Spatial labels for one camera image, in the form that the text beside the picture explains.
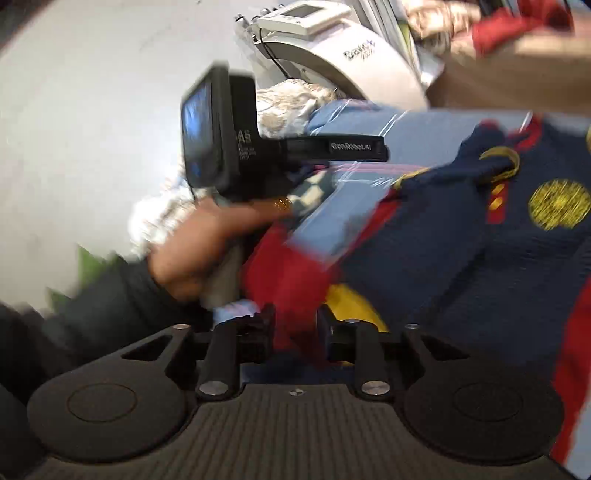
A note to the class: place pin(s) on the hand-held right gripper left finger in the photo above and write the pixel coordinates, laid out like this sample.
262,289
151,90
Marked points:
268,330

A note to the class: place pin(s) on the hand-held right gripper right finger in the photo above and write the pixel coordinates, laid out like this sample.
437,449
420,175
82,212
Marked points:
325,333

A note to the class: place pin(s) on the navy striped shirt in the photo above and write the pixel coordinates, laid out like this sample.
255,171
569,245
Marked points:
438,258

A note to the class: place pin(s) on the person's left hand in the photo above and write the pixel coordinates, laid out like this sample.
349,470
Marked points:
194,249

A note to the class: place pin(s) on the floral patterned blanket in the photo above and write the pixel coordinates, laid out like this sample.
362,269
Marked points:
286,106

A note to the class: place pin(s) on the camouflage folded garment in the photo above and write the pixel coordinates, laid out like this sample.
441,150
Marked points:
309,191

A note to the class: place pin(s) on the white machine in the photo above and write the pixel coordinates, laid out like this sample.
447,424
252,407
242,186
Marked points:
323,50

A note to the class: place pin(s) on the light blue bedsheet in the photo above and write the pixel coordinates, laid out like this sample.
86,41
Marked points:
415,124

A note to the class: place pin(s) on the white panel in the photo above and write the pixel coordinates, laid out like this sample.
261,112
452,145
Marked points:
392,37

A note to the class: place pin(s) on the green object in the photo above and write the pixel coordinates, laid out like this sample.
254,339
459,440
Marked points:
92,263

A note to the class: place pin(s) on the crumpled printed cloth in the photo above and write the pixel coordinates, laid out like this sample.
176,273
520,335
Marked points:
438,18

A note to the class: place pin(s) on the brown sofa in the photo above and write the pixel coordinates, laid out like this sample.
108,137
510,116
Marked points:
508,78

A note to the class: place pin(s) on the red jacket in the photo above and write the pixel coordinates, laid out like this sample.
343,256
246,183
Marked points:
498,30

